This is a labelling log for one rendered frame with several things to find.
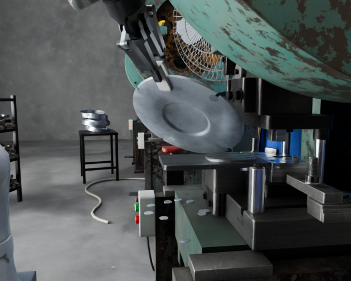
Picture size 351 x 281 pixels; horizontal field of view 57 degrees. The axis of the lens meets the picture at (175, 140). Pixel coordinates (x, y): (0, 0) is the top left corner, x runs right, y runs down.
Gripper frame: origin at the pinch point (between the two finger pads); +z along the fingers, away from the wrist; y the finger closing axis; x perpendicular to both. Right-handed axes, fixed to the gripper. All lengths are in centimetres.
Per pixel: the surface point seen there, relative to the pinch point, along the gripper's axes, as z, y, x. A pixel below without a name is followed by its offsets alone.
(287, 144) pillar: 34.4, 10.0, -21.6
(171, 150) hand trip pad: 37.8, 6.6, 15.9
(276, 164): 23.7, -4.1, -22.6
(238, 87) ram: 11.2, 8.4, -12.8
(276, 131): 22.5, 4.6, -21.1
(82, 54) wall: 261, 385, 494
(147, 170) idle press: 130, 50, 92
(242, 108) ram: 13.1, 3.1, -14.9
